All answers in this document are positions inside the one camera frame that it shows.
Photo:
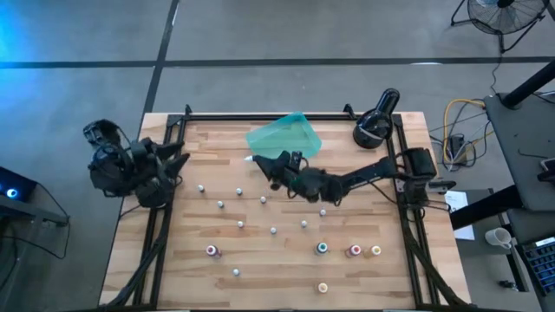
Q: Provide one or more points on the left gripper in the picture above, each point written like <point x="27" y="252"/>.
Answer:
<point x="152" y="177"/>

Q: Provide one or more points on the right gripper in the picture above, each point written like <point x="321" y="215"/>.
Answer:
<point x="286" y="173"/>

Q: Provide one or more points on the teal plastic bin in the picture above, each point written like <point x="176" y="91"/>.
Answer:
<point x="282" y="138"/>

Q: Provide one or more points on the small purple dropper bottle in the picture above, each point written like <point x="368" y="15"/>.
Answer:
<point x="239" y="191"/>

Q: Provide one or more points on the small dark red dropper bottle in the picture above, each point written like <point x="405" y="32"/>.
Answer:
<point x="201" y="188"/>

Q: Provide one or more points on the small dark green labelled bottle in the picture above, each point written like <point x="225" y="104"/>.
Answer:
<point x="304" y="223"/>

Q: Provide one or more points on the small navy dropper bottle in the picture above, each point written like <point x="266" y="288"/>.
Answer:
<point x="322" y="212"/>

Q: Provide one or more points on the large green food colouring bottle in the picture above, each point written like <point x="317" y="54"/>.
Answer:
<point x="321" y="248"/>

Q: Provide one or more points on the large red bottle orange tip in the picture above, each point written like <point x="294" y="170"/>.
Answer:
<point x="354" y="249"/>

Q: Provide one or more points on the yellow-capped small bottle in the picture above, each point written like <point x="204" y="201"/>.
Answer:
<point x="323" y="287"/>

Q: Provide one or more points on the large orange bottle yellow tip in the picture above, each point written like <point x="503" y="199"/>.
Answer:
<point x="375" y="250"/>

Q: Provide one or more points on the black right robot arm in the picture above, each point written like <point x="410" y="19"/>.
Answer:
<point x="368" y="173"/>

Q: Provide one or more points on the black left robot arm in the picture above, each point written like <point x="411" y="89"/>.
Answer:
<point x="106" y="173"/>

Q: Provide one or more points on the black desk lamp head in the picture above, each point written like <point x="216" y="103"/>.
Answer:
<point x="373" y="125"/>

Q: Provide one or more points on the black metal stand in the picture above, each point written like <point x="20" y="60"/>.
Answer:
<point x="43" y="216"/>

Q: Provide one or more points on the black computer blue light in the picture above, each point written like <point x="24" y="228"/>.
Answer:
<point x="21" y="182"/>

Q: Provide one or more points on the black power adapter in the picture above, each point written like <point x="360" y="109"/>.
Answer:
<point x="457" y="145"/>

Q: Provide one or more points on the white paper sheet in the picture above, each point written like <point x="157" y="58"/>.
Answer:
<point x="459" y="201"/>

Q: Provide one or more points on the white mug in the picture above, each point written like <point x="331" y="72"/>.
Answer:
<point x="496" y="237"/>

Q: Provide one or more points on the black side desk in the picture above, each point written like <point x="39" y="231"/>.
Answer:
<point x="516" y="143"/>

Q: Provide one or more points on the black floor fan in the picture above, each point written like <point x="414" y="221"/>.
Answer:
<point x="485" y="19"/>

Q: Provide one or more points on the small black clip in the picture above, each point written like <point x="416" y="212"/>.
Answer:
<point x="507" y="284"/>

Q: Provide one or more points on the black pole stand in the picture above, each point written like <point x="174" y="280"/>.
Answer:
<point x="529" y="84"/>

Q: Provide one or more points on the black keyboard teal keys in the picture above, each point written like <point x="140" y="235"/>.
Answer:
<point x="542" y="264"/>

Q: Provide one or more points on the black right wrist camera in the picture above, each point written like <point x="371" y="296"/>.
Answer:
<point x="296" y="160"/>

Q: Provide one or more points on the black aluminium frame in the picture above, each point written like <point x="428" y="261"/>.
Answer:
<point x="217" y="117"/>

